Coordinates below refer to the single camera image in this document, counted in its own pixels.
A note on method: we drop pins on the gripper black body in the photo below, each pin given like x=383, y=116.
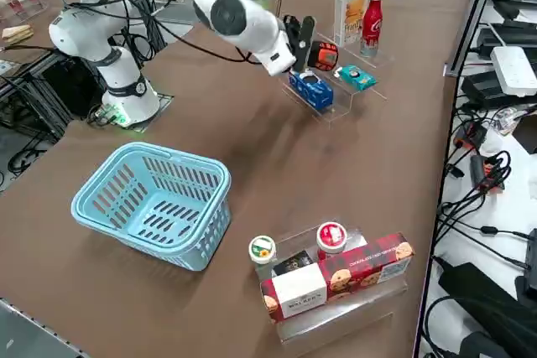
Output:
x=293, y=41

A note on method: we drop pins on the orange black barcode scanner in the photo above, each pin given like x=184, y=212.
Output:
x=325, y=56

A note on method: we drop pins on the white cookie box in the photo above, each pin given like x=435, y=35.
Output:
x=350, y=14

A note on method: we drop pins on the red Coca-Cola bottle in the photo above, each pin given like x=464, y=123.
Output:
x=371, y=22

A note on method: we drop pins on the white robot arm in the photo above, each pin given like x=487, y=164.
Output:
x=247, y=27

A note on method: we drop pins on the light blue shopping basket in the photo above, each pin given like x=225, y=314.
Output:
x=81, y=207

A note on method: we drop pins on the blue Oreo cookie box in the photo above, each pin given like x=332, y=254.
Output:
x=312, y=91

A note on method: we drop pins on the teal cartoon snack packet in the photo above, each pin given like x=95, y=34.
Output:
x=356, y=77

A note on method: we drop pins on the clear acrylic stepped shelf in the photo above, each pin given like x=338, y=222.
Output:
x=335, y=117
x=335, y=324

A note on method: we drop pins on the red lidded can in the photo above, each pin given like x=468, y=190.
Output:
x=331, y=236

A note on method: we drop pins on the grey orange power hub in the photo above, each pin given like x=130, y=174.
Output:
x=472, y=136

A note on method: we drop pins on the black power adapter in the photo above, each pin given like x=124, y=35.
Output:
x=486, y=87

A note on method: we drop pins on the green white lidded jar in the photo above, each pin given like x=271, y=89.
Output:
x=262, y=249

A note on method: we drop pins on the small black box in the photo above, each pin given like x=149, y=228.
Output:
x=293, y=263

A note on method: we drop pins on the red tartan cookie box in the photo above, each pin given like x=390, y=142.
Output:
x=365, y=266

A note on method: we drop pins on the black orange power strip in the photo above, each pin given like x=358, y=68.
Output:
x=486, y=173

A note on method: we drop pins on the tan wedge-shaped packet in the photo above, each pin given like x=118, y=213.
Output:
x=17, y=34

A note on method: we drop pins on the large black device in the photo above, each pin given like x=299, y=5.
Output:
x=482, y=295

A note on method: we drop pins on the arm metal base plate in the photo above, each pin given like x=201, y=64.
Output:
x=161, y=102

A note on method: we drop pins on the aluminium frame post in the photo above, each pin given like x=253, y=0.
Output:
x=474, y=18

